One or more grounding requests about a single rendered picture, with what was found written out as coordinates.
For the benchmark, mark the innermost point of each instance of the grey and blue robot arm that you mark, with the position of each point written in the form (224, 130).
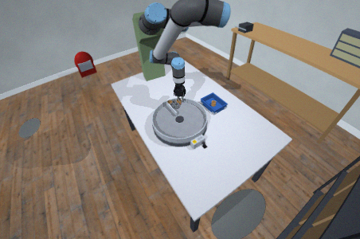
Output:
(182, 13)

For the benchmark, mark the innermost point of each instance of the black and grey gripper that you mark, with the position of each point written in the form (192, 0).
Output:
(178, 91)

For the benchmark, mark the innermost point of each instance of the grey round turntable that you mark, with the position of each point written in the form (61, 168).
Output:
(181, 127)

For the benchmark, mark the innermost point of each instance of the blue crate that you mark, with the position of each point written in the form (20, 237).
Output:
(207, 100)

